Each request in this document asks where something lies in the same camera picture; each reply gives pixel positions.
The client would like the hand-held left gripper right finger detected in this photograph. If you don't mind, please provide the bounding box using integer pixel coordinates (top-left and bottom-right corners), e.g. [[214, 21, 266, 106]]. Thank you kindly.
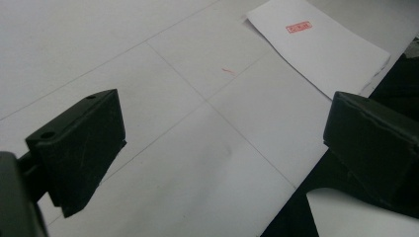
[[322, 91, 419, 220]]

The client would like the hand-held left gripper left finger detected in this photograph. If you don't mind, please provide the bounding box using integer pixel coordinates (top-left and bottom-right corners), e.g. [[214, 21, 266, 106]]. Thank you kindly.
[[25, 88, 127, 219]]

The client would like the white paper sheet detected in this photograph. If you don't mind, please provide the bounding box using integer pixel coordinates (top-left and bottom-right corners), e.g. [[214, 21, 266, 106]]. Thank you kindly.
[[246, 0, 392, 101]]

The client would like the white cloth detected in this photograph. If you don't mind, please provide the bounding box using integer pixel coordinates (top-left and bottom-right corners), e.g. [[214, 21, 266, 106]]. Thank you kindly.
[[305, 187, 419, 237]]

